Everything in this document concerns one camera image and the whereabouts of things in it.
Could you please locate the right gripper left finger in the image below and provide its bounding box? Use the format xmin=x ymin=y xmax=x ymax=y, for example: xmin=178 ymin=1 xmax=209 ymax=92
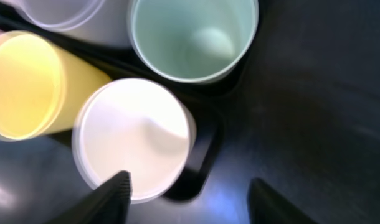
xmin=45 ymin=170 xmax=133 ymax=224

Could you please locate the green cup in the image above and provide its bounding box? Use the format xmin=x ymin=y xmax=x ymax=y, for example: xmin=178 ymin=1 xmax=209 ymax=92
xmin=126 ymin=0 xmax=260 ymax=85

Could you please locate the black tray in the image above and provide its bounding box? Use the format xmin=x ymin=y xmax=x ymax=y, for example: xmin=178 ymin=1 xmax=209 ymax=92
xmin=0 ymin=0 xmax=262 ymax=203

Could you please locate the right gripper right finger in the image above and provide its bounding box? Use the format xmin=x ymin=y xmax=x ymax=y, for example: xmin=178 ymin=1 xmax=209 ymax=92
xmin=246 ymin=177 xmax=318 ymax=224

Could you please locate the white cup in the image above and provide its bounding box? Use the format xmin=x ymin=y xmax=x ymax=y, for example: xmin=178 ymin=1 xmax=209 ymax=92
xmin=70 ymin=77 xmax=197 ymax=205

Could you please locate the yellow cup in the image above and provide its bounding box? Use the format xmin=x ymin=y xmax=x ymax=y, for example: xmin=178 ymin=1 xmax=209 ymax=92
xmin=0 ymin=30 xmax=113 ymax=142

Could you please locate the grey cup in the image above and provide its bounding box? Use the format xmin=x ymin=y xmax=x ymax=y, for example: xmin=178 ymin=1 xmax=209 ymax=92
xmin=0 ymin=0 xmax=131 ymax=49

